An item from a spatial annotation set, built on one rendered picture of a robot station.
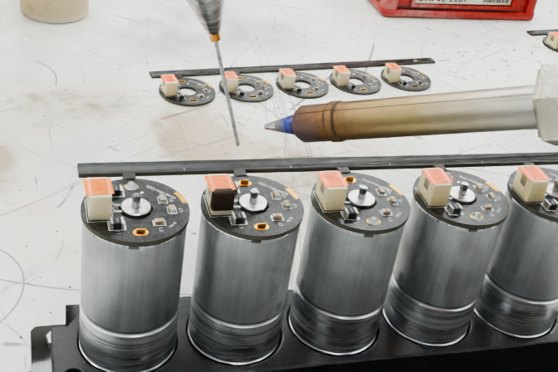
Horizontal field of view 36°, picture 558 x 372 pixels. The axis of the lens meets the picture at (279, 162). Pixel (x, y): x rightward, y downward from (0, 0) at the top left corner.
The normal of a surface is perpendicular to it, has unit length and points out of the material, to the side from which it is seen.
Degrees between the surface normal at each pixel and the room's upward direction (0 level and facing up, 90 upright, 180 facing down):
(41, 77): 0
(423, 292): 90
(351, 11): 0
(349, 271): 90
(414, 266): 90
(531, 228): 90
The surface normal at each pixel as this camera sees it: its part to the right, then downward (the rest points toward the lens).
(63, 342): 0.14, -0.84
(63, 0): 0.42, 0.53
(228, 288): -0.30, 0.47
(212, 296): -0.54, 0.39
